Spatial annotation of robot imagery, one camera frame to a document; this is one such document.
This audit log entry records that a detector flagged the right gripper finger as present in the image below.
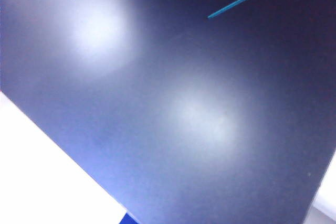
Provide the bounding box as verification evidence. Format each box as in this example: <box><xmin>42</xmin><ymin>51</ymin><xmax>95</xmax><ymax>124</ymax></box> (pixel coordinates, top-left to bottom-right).
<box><xmin>117</xmin><ymin>211</ymin><xmax>144</xmax><ymax>224</ymax></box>

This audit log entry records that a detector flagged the black Hasee laptop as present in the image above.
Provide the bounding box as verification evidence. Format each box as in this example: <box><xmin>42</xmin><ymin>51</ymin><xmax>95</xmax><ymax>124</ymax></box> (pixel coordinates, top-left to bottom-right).
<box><xmin>0</xmin><ymin>0</ymin><xmax>336</xmax><ymax>224</ymax></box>

